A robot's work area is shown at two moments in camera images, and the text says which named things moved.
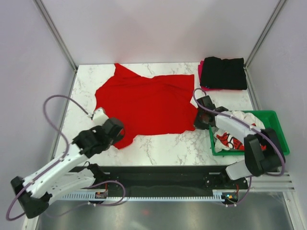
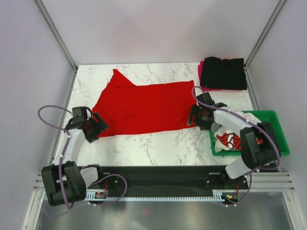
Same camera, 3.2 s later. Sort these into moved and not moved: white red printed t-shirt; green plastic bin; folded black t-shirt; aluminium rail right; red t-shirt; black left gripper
Moved: red t-shirt; black left gripper
Not moved: green plastic bin; white red printed t-shirt; aluminium rail right; folded black t-shirt
